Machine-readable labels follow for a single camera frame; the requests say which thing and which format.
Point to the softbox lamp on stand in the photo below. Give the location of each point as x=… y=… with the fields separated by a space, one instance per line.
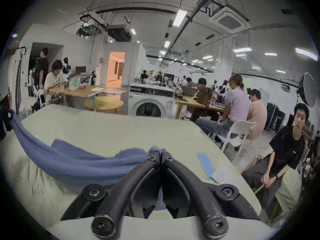
x=308 y=89

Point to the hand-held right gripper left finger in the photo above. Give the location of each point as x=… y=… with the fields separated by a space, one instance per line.
x=117 y=196

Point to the long wooden table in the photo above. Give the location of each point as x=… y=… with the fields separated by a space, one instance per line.
x=82 y=91

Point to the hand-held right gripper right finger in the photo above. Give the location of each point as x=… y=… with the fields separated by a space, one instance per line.
x=200 y=194

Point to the wooden work table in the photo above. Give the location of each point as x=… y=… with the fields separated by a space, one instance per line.
x=190 y=102

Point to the blue card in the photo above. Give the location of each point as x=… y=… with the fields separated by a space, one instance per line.
x=205 y=164

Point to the blue garment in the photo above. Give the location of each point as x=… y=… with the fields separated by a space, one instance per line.
x=75 y=164

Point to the round wooden table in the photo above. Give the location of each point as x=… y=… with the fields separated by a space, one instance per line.
x=103 y=102

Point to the white plastic chair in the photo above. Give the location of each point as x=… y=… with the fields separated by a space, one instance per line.
x=238 y=131

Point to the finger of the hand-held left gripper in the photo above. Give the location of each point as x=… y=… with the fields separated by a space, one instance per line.
x=4 y=124

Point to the bed with pale green sheet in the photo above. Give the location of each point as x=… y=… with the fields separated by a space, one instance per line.
x=112 y=131

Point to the white paper sheet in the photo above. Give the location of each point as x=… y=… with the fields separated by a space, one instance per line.
x=226 y=175

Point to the black equipment cases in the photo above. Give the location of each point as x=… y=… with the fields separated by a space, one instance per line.
x=275 y=116

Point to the white washing machine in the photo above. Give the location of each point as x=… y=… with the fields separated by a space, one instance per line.
x=150 y=104

